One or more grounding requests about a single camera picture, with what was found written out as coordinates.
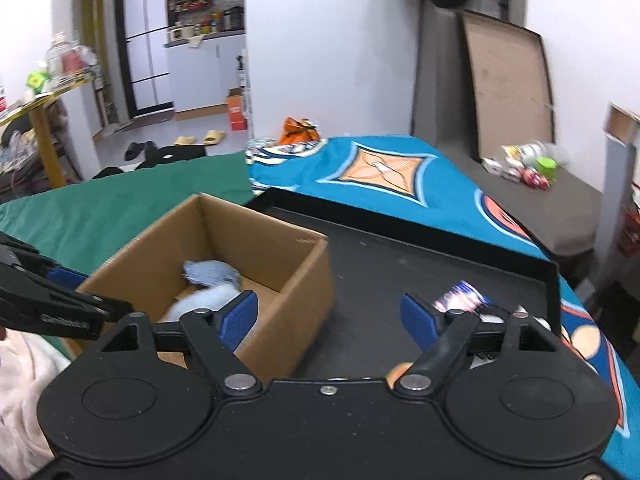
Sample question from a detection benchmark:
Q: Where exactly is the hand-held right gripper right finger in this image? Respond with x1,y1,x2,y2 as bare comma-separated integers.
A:
392,291,561,395

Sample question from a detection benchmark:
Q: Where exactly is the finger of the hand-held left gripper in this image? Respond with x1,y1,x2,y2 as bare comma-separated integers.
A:
0,232,89,292
0,270,135,342

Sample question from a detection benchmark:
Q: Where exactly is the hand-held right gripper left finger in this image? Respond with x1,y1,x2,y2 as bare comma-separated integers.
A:
97,290,263,396

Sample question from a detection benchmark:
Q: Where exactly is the tissue packet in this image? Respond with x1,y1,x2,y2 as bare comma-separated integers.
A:
431,280,553,363

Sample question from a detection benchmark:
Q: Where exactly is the light blue plush toy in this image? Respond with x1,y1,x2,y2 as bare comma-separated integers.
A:
160,284,261,356

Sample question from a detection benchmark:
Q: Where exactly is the denim pouch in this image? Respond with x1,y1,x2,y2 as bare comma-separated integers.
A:
181,259,242,292

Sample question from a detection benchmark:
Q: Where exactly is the black tray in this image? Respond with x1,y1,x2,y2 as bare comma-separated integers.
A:
245,187,561,382

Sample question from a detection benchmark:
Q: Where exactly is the green cloth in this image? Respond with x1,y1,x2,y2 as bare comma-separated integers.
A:
0,152,257,361

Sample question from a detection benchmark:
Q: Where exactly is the teal printed blanket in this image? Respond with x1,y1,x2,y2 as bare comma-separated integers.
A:
245,134,640,480

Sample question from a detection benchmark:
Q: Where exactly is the black stool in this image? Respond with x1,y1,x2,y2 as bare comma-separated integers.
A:
136,144,207,171

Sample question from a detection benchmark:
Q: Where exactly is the grey padded bench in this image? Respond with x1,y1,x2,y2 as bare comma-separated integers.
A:
450,149,604,262

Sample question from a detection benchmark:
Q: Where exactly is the red pink toy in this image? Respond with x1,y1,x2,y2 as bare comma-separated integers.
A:
519,169,552,190

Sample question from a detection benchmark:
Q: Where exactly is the orange bag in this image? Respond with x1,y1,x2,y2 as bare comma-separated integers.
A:
277,117,321,146

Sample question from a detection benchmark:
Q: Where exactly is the green cup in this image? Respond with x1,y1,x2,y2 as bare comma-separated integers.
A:
535,157,559,184

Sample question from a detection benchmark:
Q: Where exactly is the orange cardboard box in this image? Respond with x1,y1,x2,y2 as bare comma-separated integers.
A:
225,88,249,132

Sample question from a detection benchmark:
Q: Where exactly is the white kitchen cabinet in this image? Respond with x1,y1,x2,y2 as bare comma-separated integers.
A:
164,31,249,111

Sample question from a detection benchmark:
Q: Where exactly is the brown board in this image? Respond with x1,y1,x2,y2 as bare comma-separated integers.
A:
459,9,557,162

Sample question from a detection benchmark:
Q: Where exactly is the kitchen shelf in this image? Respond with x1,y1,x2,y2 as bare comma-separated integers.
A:
166,0,247,36

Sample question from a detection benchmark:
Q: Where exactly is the yellow frame table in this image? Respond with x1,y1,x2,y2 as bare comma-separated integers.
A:
0,71,99,192

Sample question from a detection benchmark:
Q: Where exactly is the black frame sliding door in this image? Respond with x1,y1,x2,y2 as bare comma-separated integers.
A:
114,0,177,117

